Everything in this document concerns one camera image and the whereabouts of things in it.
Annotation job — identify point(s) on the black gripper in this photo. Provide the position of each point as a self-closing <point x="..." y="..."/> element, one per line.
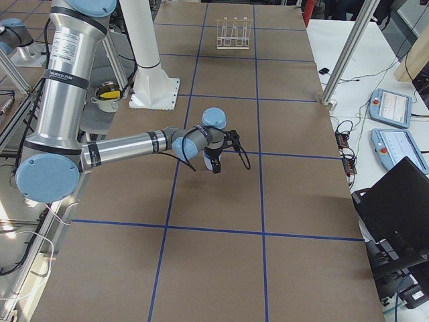
<point x="213" y="155"/>

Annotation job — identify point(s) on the light blue plastic cup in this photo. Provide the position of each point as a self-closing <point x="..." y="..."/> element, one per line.
<point x="208" y="161"/>

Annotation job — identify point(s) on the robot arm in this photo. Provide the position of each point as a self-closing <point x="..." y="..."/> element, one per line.
<point x="96" y="45"/>
<point x="15" y="36"/>

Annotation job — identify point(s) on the white pot with banana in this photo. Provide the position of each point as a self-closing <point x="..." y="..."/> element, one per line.
<point x="107" y="96"/>

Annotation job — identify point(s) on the black usb hub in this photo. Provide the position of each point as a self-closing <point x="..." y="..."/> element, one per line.
<point x="348" y="156"/>

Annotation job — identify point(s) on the near blue teach pendant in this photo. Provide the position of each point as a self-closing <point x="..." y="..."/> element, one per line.
<point x="392" y="145"/>

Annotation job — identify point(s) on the blue teach pendant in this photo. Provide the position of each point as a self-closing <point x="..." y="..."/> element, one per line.
<point x="392" y="145"/>
<point x="390" y="108"/>

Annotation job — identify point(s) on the far blue teach pendant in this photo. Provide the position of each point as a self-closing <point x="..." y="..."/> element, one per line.
<point x="390" y="108"/>

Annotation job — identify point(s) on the black laptop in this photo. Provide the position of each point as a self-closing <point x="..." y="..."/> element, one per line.
<point x="395" y="209"/>

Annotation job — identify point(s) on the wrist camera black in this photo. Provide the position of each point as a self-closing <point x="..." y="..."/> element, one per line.
<point x="234" y="141"/>

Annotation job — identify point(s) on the white camera mast pillar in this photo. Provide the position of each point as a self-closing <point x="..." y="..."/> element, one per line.
<point x="153" y="88"/>

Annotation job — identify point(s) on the white wire cup holder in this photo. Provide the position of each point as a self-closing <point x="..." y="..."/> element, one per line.
<point x="233" y="33"/>

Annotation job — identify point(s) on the aluminium frame post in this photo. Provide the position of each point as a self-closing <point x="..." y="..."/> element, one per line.
<point x="351" y="43"/>

